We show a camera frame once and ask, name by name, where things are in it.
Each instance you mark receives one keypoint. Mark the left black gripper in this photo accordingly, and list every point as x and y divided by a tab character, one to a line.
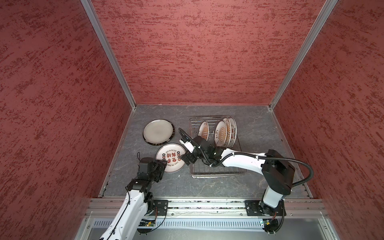
161	166

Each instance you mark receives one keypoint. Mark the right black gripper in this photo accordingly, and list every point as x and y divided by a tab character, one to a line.
189	156

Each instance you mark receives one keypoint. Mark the red rimmed white plate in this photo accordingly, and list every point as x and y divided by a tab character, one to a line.
171	153

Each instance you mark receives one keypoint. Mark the orange patterned plate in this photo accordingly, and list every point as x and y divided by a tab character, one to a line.
223	133

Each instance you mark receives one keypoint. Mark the green rimmed patterned plate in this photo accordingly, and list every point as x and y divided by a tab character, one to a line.
233	132

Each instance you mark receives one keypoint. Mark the plain white plate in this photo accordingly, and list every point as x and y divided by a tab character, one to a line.
158	131

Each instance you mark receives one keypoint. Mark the dark rimmed patterned plate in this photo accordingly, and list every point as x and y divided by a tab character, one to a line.
163	142

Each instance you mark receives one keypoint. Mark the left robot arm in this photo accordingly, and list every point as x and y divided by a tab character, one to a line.
138	201

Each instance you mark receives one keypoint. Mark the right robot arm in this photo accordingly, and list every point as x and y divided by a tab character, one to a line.
278	171

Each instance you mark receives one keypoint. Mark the small patterned plate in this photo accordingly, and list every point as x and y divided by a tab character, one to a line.
204	130

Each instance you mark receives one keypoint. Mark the right corner aluminium profile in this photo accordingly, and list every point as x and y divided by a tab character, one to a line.
317	26

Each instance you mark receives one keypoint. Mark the corner aluminium profile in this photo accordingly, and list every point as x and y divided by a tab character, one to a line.
317	26
97	26

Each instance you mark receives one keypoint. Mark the left corner aluminium profile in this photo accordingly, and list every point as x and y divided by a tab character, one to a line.
97	26

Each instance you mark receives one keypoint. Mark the metal wire dish rack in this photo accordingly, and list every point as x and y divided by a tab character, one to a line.
199	169

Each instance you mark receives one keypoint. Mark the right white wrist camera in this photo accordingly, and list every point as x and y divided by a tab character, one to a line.
187	145

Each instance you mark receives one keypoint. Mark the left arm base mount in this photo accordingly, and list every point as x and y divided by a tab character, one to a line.
157	208

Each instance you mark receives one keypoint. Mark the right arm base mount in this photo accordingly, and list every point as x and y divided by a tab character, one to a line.
255	208

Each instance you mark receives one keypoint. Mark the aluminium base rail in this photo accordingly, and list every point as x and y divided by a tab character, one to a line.
213	208

